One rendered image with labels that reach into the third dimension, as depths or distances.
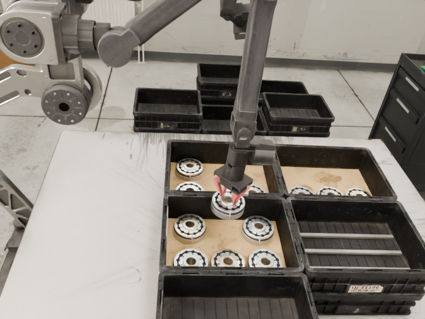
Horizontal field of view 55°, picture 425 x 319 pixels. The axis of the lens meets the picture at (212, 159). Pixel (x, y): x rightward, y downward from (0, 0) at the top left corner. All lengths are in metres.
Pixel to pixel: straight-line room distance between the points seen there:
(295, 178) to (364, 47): 3.29
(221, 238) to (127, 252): 0.34
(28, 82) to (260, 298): 1.00
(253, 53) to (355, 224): 0.76
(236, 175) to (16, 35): 0.64
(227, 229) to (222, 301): 0.27
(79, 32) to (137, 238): 0.78
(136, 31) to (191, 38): 3.33
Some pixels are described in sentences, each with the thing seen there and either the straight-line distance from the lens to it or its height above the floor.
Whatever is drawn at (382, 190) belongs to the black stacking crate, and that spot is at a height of 0.90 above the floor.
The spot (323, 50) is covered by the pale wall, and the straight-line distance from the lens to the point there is 4.61.
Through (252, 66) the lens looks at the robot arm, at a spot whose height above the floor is 1.41.
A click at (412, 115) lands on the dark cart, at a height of 0.66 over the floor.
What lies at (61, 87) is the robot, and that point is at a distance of 1.34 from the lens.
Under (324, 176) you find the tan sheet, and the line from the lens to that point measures 1.67.
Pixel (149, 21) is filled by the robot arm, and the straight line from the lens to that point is 0.98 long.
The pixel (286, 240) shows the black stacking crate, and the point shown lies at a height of 0.88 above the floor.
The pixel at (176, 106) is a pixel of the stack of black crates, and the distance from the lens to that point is 2.62.
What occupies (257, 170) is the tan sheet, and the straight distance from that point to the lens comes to 1.61.
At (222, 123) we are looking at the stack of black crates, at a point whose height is 0.38.
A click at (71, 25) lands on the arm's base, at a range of 1.00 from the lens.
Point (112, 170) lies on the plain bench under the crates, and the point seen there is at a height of 0.70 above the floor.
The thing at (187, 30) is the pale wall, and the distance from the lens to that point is 4.26.
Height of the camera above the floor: 1.83
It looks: 38 degrees down
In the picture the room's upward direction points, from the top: 6 degrees clockwise
